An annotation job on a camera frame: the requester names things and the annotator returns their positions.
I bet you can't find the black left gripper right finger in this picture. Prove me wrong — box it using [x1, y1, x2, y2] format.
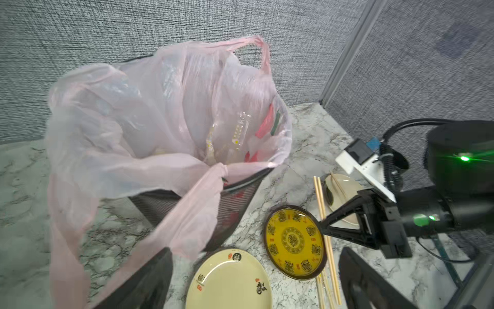
[338, 247, 416, 308]

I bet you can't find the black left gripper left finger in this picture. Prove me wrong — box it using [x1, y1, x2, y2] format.
[96, 248, 173, 309]

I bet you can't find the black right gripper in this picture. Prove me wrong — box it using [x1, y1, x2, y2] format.
[320, 189, 412, 259]

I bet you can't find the pair of bare wooden chopsticks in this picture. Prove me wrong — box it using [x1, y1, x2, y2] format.
[330, 172, 348, 201]

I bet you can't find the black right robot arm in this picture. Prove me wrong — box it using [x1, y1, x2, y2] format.
[318, 118, 493, 259]

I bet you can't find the wrapped chopsticks pile on table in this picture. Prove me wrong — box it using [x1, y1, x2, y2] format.
[316, 269, 336, 309]

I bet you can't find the yellow patterned black plate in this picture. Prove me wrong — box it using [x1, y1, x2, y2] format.
[262, 205, 328, 281]

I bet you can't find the cream small plate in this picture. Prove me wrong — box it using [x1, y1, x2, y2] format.
[185, 248, 273, 309]

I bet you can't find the black mesh trash bin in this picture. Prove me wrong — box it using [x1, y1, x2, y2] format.
[127, 53, 275, 252]

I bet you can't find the pink plastic trash bag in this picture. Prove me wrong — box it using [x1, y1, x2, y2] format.
[45, 36, 292, 308]

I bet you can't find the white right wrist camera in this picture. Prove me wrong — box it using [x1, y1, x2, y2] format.
[336, 139, 396, 202]

